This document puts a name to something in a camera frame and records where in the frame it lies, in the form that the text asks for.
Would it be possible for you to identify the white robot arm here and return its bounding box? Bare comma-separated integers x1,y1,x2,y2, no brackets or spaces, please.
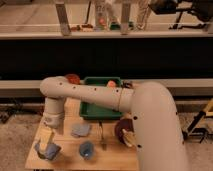
40,76,190,171

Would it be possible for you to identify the blue cup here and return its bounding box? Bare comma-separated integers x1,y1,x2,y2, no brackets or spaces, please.
79,141,94,160

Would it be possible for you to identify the green plastic bin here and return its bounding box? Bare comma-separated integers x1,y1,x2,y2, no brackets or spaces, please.
79,77,122,120

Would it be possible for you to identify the red bowl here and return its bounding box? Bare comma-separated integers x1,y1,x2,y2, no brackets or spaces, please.
66,74,80,85

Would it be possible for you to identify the orange ball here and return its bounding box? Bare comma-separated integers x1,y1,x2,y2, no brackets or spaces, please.
107,80,116,87

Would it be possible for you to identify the dark red plate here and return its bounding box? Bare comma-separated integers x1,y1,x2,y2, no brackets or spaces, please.
114,119,134,143

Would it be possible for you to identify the yellow toy on plate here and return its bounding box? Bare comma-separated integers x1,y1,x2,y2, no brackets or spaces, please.
122,129,136,147

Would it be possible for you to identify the yellow black stand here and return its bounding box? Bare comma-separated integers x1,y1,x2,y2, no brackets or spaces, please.
182,98,213,143

